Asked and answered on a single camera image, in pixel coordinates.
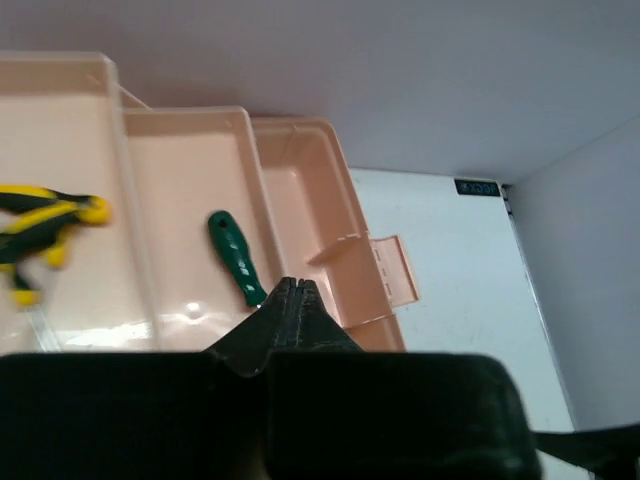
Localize blue label sticker right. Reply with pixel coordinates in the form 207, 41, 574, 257
454, 178, 502, 197

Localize pink plastic toolbox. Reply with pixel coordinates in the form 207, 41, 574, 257
1, 53, 419, 353

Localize yellow black T-handle hex key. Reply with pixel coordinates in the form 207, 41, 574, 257
1, 184, 112, 225

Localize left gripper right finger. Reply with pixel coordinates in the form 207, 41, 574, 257
264, 280, 543, 479

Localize green handle screwdriver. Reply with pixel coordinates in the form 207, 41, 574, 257
207, 210, 267, 308

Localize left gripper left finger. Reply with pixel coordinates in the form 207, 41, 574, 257
0, 277, 296, 480

